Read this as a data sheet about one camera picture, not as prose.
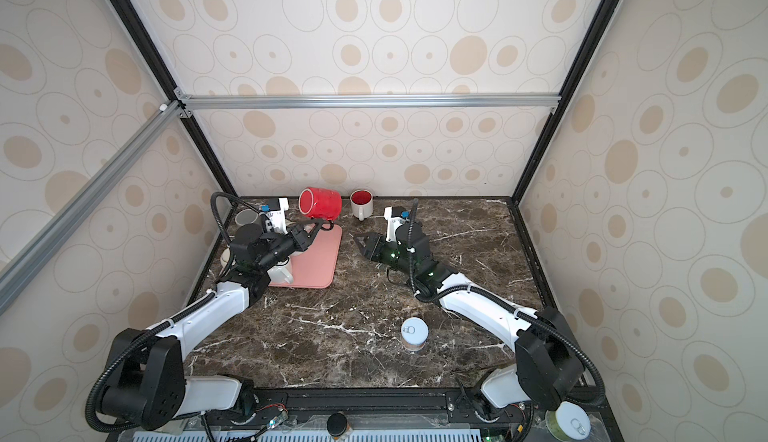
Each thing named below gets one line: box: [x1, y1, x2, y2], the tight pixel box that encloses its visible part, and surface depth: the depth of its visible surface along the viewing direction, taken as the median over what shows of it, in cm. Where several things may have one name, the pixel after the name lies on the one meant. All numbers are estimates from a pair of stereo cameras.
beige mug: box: [220, 247, 231, 269], surface depth 94 cm
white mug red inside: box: [350, 189, 374, 221], surface depth 112 cm
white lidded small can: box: [400, 316, 429, 352], surface depth 83 cm
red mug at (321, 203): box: [299, 186, 343, 221], surface depth 78 cm
